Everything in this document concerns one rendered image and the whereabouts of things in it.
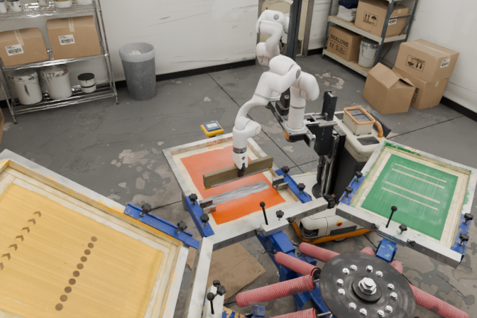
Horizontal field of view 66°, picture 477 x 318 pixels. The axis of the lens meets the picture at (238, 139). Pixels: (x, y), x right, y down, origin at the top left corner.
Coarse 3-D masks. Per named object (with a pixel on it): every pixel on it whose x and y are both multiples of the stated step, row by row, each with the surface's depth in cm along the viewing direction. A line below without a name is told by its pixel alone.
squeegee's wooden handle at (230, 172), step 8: (256, 160) 199; (264, 160) 200; (272, 160) 203; (224, 168) 193; (232, 168) 194; (248, 168) 198; (256, 168) 201; (264, 168) 204; (208, 176) 188; (216, 176) 191; (224, 176) 193; (232, 176) 196; (208, 184) 191
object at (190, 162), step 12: (192, 156) 232; (204, 156) 232; (192, 168) 222; (192, 180) 213; (204, 192) 204; (216, 192) 205; (216, 204) 197; (228, 204) 197; (240, 204) 197; (216, 216) 190; (228, 216) 190; (240, 216) 190
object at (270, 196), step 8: (216, 152) 236; (224, 152) 237; (232, 152) 237; (248, 160) 230; (256, 176) 217; (264, 176) 217; (240, 184) 211; (248, 184) 211; (256, 192) 205; (264, 192) 206; (272, 192) 206; (248, 200) 200; (256, 200) 200; (264, 200) 200; (272, 200) 200; (280, 200) 201; (256, 208) 195
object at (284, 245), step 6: (276, 234) 169; (282, 234) 170; (276, 240) 167; (282, 240) 167; (288, 240) 167; (276, 246) 167; (282, 246) 164; (288, 246) 164; (288, 252) 162; (294, 252) 164
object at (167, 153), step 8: (216, 136) 245; (224, 136) 245; (232, 136) 246; (192, 144) 237; (200, 144) 238; (208, 144) 241; (248, 144) 242; (256, 144) 239; (168, 152) 229; (176, 152) 233; (184, 152) 235; (256, 152) 233; (168, 160) 222; (176, 168) 216; (272, 168) 218; (176, 176) 210; (184, 184) 205; (184, 192) 199; (296, 200) 200; (280, 208) 191; (288, 208) 191; (256, 216) 185; (232, 224) 181; (240, 224) 181; (216, 232) 176
